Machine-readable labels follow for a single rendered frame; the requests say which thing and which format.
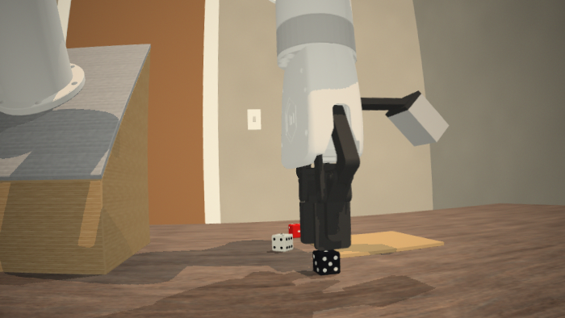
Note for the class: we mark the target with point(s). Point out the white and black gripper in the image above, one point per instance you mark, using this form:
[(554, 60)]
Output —
[(321, 109)]

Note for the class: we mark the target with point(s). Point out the tan flat mat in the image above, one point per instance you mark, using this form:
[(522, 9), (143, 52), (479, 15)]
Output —
[(385, 242)]

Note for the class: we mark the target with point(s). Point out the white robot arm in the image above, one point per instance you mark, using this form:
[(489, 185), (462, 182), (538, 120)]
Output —
[(35, 73)]

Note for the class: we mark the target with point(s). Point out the red die with white pips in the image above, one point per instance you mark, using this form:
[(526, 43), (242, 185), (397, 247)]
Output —
[(294, 229)]

